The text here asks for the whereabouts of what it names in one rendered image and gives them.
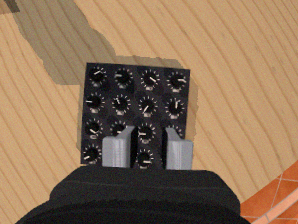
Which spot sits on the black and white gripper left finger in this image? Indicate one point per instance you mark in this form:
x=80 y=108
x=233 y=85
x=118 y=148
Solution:
x=121 y=151

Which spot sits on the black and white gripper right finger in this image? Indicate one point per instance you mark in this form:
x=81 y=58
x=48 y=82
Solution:
x=176 y=154

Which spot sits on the black knob box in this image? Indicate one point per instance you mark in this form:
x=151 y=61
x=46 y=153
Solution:
x=135 y=93

